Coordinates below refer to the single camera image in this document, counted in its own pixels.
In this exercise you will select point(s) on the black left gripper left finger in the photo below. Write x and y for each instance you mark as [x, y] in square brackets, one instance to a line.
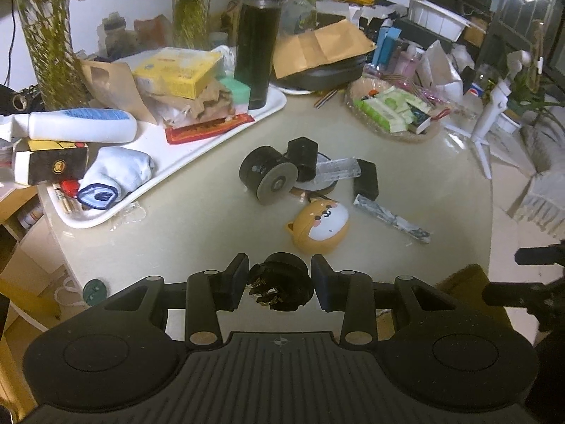
[208, 292]

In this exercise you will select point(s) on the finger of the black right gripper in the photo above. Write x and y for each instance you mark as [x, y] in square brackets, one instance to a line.
[543, 301]
[548, 255]

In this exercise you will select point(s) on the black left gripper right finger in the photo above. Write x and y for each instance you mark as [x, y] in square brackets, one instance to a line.
[352, 294]

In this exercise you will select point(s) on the black round plug adapter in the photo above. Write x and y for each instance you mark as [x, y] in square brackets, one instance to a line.
[281, 282]

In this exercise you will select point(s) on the orange shiba dog case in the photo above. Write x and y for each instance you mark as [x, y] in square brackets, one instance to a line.
[320, 227]

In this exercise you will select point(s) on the grey marbled stick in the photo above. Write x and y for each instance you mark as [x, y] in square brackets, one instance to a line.
[391, 219]

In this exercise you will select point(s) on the black rectangular box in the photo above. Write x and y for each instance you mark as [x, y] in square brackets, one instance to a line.
[366, 184]

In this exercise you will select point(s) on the brown cardboard box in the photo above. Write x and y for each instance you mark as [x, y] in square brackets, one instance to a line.
[467, 286]

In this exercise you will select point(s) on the round wooden coaster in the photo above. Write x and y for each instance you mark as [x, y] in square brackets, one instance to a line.
[314, 187]

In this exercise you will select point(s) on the dark green round cap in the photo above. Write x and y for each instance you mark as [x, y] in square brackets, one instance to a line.
[94, 292]

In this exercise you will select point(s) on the clear plastic wrapper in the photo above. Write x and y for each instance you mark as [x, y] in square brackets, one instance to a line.
[335, 170]

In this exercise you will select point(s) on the black cylinder with grey cap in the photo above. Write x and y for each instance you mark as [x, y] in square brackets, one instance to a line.
[268, 174]

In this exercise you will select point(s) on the black hexagonal box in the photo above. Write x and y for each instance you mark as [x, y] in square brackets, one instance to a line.
[302, 153]

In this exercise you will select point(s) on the light blue rolled socks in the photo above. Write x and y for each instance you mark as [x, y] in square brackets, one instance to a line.
[116, 172]

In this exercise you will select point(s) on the red flat packet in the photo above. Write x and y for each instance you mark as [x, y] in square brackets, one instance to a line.
[206, 130]

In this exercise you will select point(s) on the white plastic tray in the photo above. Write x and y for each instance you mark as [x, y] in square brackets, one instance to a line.
[168, 159]

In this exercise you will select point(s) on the woven basket tray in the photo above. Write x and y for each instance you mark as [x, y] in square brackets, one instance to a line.
[392, 112]

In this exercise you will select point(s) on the white blue tube bottle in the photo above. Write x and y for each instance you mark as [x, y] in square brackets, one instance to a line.
[85, 125]

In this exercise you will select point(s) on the black yellow small box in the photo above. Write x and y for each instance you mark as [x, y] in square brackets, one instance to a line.
[36, 161]

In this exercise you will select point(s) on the black oval case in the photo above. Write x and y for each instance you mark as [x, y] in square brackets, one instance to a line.
[325, 77]

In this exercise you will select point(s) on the yellow cardboard box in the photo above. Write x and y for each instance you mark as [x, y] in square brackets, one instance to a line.
[177, 72]

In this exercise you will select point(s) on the brown paper envelope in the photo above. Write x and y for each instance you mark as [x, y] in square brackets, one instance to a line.
[339, 41]

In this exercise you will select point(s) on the black thermos bottle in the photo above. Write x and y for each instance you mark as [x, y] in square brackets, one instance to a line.
[258, 28]

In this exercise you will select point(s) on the glass vase with stems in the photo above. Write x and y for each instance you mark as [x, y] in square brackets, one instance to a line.
[46, 28]

